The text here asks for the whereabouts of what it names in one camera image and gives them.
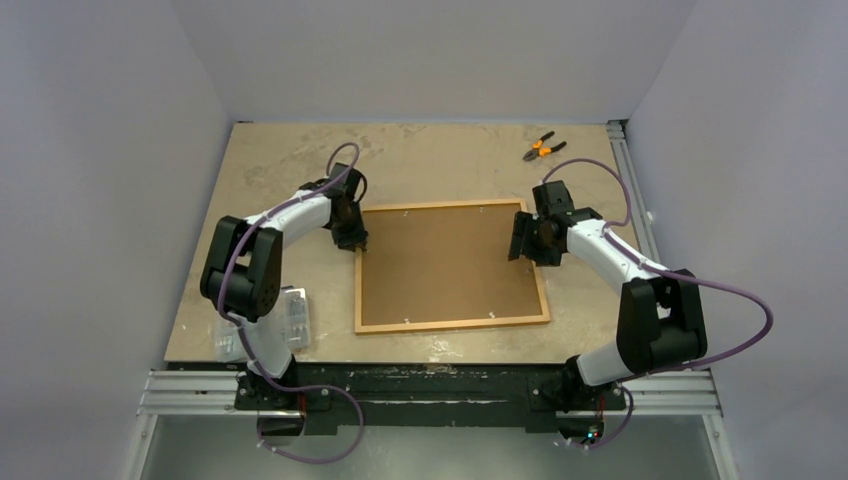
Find orange wooden picture frame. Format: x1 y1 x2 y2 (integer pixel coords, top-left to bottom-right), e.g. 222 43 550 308
353 197 552 336

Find brown backing board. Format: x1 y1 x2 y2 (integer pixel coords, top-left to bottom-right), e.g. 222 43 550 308
360 203 546 328

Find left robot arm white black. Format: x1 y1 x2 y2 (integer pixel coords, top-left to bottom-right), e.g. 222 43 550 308
200 163 368 409

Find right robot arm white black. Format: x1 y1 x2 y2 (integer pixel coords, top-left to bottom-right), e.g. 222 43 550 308
508 181 708 411

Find orange black pliers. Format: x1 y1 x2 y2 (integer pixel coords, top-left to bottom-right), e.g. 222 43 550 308
522 131 568 162

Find clear plastic screw box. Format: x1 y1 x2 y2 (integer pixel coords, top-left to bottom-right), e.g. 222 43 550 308
211 285 311 363

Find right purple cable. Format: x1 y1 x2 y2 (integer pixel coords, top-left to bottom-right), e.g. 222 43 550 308
539 157 775 452

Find purple cable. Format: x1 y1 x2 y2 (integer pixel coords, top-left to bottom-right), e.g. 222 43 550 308
539 157 775 452
215 141 366 468

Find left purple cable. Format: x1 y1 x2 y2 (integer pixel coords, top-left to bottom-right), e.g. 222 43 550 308
215 141 366 468

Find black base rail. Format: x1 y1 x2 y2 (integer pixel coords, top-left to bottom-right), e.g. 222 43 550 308
234 362 627 436

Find aluminium extrusion rail front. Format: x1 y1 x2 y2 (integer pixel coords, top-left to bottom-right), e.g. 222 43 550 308
138 371 722 416

